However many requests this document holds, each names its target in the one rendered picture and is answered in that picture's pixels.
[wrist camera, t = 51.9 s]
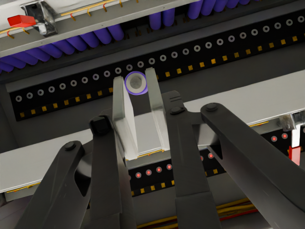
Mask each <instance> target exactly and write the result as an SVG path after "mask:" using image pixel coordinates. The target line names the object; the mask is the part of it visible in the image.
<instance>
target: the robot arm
mask: <svg viewBox="0 0 305 229"><path fill-rule="evenodd" d="M145 75H146V81H147V86H148V94H149V100H150V106H151V111H152V115H153V119H154V122H155V125H156V128H157V133H158V136H159V139H160V143H161V146H162V149H164V150H165V151H166V150H170V153H171V160H172V170H173V177H174V184H175V191H176V198H175V205H176V213H177V223H178V229H222V227H221V223H220V219H219V216H218V213H217V209H216V205H215V202H214V198H213V195H212V192H211V191H210V188H209V184H208V181H207V177H206V173H205V170H204V167H203V163H202V159H201V156H200V153H199V149H198V146H201V145H207V148H208V150H209V151H210V152H211V153H212V155H213V156H214V157H215V158H216V159H217V161H218V162H219V163H220V164H221V166H222V167H223V168H224V169H225V171H226V172H227V173H228V174H229V175H230V176H231V178H232V179H233V180H234V181H235V183H236V184H237V185H238V186H239V188H240V189H241V190H242V191H243V193H244V194H245V195H246V196H247V197H248V199H249V200H250V201H251V202H252V203H253V205H254V206H255V207H256V208H257V209H258V211H259V212H260V213H261V214H262V216H263V217H264V218H265V219H266V220H267V222H268V223H269V224H270V225H271V227H272V228H273V229H305V171H304V170H303V169H302V168H301V167H299V166H298V165H297V164H296V163H294V162H293V161H292V160H291V159H289V158H288V157H287V156H286V155H284V154H283V153H282V152H281V151H279V150H278V149H277V148H276V147H275V146H273V145H272V144H271V143H270V142H268V141H267V140H266V139H264V138H263V137H262V136H261V135H260V134H258V133H257V132H256V131H254V130H253V129H252V128H251V127H250V126H248V125H247V124H246V123H245V122H243V121H242V120H241V119H240V118H238V117H237V116H236V115H235V114H233V113H232V112H231V111H230V110H229V109H227V108H226V107H225V106H224V105H222V104H220V103H209V104H206V105H204V106H202V107H201V109H200V112H190V111H188V110H187V108H186V107H185V106H184V104H183V101H182V99H181V97H180V94H179V92H177V91H175V90H174V91H170V92H166V93H163V94H161V92H160V89H159V85H158V81H157V77H156V73H155V69H154V68H152V67H151V68H147V69H146V70H145ZM88 125H89V127H90V129H91V132H92V134H93V139H92V140H91V141H89V142H87V143H85V144H83V145H82V143H81V142H80V141H78V140H74V141H70V142H68V143H66V144H65V145H63V146H62V147H61V148H60V150H59V151H58V153H57V155H56V157H55V159H54V160H53V162H52V164H51V165H50V167H49V169H48V170H47V172H46V174H45V176H44V177H43V179H42V181H41V182H40V184H39V186H38V188H37V189H36V191H35V193H34V194H33V196H32V198H31V200H30V201H29V203H28V205H27V206H26V208H25V210H24V212H23V213H22V215H21V217H20V219H19V220H18V222H17V224H16V225H15V227H14V229H80V227H81V224H82V221H83V218H84V215H85V212H86V209H87V206H88V204H89V200H90V215H89V223H85V225H84V228H83V229H137V227H136V220H135V214H134V208H133V199H132V193H131V187H130V181H129V174H128V166H127V162H126V159H128V160H132V159H136V158H137V157H138V145H137V138H136V130H135V123H134V115H133V107H132V104H131V100H130V98H129V95H128V92H127V90H126V87H125V84H124V79H123V77H121V76H118V77H115V78H114V79H113V107H112V108H110V109H107V110H103V111H102V112H101V113H100V115H98V116H95V117H93V118H92V119H91V120H90V121H89V122H88ZM124 155H125V156H126V159H125V156H124Z"/></svg>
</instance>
